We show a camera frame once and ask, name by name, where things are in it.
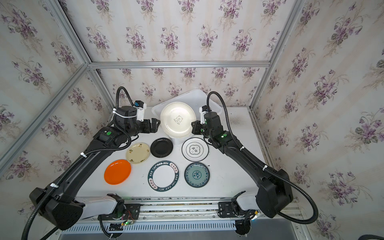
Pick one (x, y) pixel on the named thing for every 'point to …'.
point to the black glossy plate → (161, 147)
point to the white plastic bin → (196, 98)
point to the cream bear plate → (176, 118)
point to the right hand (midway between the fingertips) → (190, 123)
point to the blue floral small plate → (197, 175)
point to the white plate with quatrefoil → (195, 149)
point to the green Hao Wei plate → (163, 176)
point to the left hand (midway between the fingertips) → (152, 118)
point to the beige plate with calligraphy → (138, 153)
